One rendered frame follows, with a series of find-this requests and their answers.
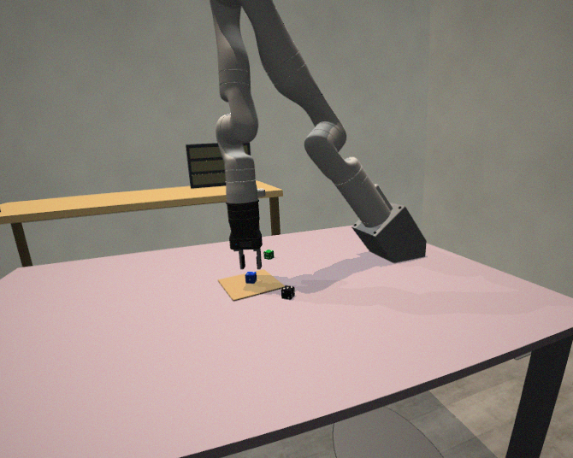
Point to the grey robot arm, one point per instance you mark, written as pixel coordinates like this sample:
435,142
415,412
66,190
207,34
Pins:
291,77

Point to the blue die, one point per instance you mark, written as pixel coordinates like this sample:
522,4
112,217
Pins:
251,277

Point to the tan flat mat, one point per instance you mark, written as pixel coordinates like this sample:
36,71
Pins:
238,289

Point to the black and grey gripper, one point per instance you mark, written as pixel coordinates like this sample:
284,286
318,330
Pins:
243,217

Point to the black die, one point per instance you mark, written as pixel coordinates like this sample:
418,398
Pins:
287,292

